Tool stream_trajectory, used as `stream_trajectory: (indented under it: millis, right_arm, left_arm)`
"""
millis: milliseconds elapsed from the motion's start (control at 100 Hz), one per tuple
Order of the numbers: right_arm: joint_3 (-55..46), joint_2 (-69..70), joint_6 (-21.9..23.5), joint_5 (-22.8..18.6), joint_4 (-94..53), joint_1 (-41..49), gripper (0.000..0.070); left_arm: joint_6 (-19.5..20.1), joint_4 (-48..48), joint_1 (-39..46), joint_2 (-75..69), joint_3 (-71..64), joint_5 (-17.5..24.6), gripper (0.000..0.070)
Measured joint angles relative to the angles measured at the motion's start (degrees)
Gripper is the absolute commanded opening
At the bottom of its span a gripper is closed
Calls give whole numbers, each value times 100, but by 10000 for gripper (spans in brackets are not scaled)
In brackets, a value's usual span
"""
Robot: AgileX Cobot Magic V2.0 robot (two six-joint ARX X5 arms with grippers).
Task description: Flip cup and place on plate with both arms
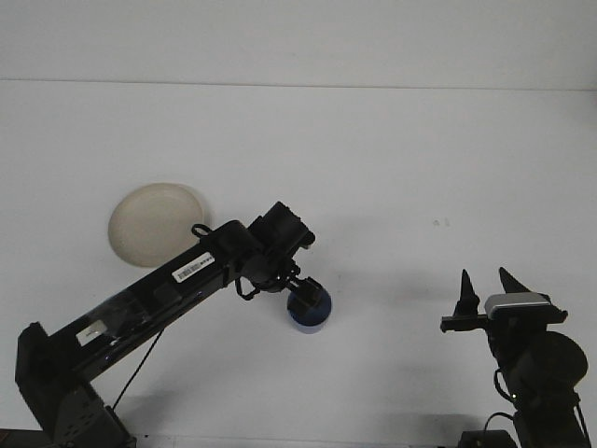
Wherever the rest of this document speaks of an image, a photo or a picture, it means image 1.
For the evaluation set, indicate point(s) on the pale blue cup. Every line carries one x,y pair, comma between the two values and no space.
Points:
322,312

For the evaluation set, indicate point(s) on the pale round plate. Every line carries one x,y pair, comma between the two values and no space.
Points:
149,219

